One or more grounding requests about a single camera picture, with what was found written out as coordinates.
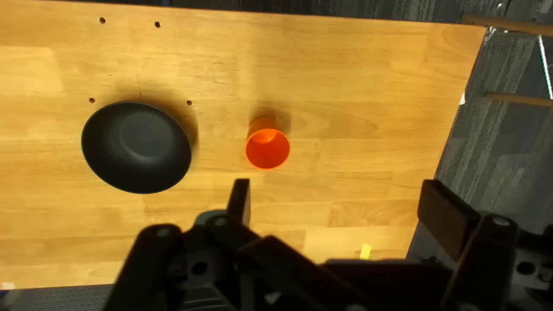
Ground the black bowl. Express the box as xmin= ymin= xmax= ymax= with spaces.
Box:
xmin=80 ymin=101 xmax=194 ymax=196

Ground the orange plastic cup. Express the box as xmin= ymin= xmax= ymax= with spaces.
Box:
xmin=244 ymin=113 xmax=293 ymax=172

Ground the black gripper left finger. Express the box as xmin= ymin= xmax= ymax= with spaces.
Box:
xmin=103 ymin=179 xmax=371 ymax=311

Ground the thin wooden stick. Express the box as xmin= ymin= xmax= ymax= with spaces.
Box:
xmin=485 ymin=91 xmax=553 ymax=111

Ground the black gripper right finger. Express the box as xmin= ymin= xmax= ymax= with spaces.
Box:
xmin=417 ymin=179 xmax=553 ymax=311

